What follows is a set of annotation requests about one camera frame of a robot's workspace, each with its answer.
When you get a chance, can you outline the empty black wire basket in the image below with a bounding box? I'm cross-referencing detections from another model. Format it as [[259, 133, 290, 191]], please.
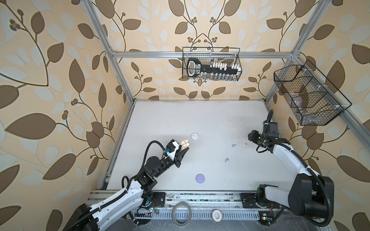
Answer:
[[274, 60, 352, 126]]

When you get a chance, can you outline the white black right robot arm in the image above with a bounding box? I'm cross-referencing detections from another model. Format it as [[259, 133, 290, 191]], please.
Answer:
[[248, 110, 334, 227]]

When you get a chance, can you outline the white earbud charging case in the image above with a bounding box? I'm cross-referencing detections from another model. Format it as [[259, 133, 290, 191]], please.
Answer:
[[191, 133, 198, 140]]

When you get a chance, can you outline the black socket set rail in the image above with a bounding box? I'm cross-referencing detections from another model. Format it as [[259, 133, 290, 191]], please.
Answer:
[[186, 58, 242, 77]]

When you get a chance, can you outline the wire basket with socket set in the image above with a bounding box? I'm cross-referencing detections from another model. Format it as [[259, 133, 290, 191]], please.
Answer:
[[182, 46, 242, 81]]

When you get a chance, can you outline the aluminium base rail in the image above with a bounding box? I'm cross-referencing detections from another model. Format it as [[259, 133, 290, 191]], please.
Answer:
[[131, 191, 281, 222]]

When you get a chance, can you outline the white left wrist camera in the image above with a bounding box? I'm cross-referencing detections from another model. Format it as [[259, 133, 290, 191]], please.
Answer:
[[164, 140, 177, 161]]

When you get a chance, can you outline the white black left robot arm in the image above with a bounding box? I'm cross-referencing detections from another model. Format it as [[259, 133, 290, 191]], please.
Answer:
[[63, 140, 190, 231]]

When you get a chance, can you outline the purple round disc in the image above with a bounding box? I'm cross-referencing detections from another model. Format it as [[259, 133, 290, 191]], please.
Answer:
[[196, 174, 205, 184]]

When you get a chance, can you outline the grey tape roll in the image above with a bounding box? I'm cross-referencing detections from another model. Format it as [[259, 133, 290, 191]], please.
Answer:
[[171, 202, 192, 227]]

